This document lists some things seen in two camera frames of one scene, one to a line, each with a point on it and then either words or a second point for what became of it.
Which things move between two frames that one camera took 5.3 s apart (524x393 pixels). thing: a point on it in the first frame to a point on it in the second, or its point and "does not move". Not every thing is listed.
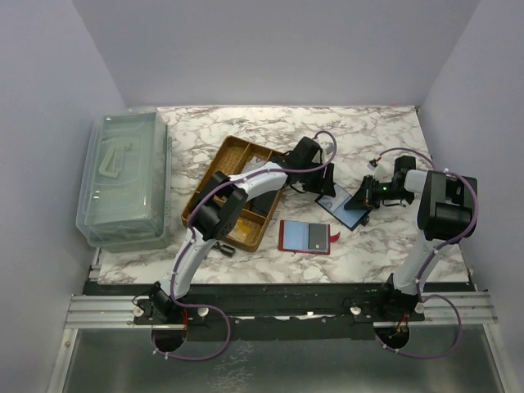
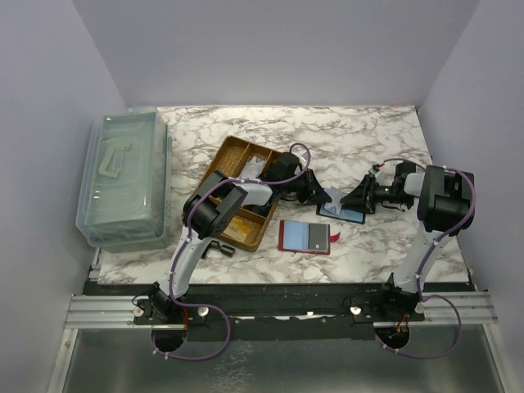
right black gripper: x=367 y=191 does not move
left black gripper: x=324 y=178 to x=309 y=187
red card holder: x=299 y=237 does not move
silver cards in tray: x=255 y=164 does not move
